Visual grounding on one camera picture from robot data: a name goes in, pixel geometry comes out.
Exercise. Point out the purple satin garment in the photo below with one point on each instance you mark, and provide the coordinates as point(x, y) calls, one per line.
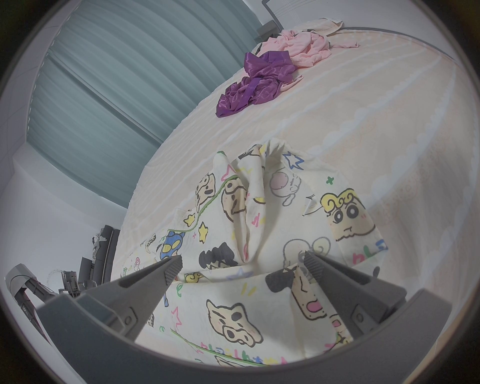
point(258, 82)

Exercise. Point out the bed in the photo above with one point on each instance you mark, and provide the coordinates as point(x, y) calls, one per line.
point(375, 131)

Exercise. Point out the pink garment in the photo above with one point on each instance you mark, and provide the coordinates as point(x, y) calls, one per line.
point(303, 47)

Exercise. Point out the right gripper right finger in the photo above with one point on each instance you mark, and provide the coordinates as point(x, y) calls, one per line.
point(356, 296)

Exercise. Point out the grey bedside table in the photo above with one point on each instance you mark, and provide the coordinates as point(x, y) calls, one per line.
point(269, 29)

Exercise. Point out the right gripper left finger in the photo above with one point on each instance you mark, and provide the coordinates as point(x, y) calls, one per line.
point(135, 296)

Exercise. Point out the cream pillow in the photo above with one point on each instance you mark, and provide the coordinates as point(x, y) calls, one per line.
point(326, 26)

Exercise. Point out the white printed pyjama top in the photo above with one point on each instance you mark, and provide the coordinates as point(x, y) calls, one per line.
point(262, 300)

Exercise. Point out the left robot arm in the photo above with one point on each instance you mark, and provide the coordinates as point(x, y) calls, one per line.
point(18, 279)

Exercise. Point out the blue-green curtain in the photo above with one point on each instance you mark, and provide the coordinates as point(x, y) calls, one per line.
point(150, 56)
point(86, 142)

